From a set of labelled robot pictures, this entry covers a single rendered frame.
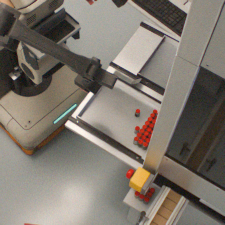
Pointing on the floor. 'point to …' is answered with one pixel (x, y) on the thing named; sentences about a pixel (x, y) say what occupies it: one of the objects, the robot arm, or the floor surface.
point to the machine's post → (181, 81)
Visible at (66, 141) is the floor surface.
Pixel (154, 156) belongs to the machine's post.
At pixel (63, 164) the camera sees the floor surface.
